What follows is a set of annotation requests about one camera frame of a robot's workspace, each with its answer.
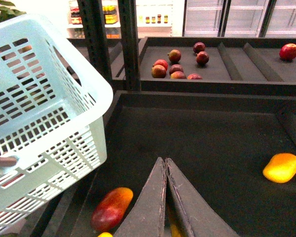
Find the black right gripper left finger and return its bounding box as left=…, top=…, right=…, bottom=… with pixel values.
left=113, top=157, right=167, bottom=237

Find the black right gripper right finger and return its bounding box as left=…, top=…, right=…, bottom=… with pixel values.
left=165, top=158, right=239, bottom=237

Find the light green plastic basket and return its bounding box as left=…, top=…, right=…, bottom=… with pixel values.
left=0, top=14, right=113, bottom=234

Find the red mango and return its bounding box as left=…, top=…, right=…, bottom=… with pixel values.
left=90, top=187, right=133, bottom=232

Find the red apple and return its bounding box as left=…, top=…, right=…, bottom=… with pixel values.
left=279, top=43, right=296, bottom=61

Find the white shelf with jars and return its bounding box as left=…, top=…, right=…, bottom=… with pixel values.
left=67, top=0, right=173, bottom=39

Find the glass door refrigerator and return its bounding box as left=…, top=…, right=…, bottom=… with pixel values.
left=183, top=0, right=296, bottom=38

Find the green potted plant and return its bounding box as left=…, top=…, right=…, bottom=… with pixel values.
left=0, top=0, right=26, bottom=22

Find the wooden display cabinet dark frame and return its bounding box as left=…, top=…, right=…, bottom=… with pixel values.
left=20, top=37, right=296, bottom=237

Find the dark metal shelf post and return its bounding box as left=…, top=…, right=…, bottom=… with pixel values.
left=77, top=0, right=141, bottom=91

